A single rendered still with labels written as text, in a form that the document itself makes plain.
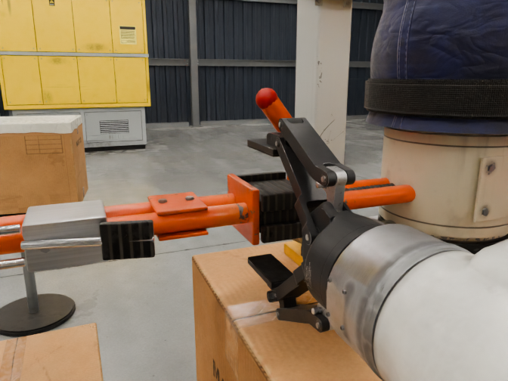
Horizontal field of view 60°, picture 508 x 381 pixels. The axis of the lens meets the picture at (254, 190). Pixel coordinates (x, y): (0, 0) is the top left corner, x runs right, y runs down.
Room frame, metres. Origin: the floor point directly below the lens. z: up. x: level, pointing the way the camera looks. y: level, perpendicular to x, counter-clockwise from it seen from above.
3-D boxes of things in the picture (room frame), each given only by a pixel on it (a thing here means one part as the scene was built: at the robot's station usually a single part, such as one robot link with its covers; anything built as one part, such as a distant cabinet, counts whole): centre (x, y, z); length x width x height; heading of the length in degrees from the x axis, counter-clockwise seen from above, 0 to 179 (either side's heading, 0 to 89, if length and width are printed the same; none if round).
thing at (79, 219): (0.40, 0.18, 1.07); 0.07 x 0.07 x 0.04; 21
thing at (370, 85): (0.56, -0.26, 1.19); 0.23 x 0.23 x 0.04
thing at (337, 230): (0.32, -0.07, 1.08); 0.09 x 0.07 x 0.08; 21
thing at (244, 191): (0.48, -0.02, 1.08); 0.10 x 0.08 x 0.06; 21
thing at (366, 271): (0.26, -0.09, 1.08); 0.09 x 0.06 x 0.09; 111
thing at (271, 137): (0.42, -0.03, 1.17); 0.05 x 0.01 x 0.03; 21
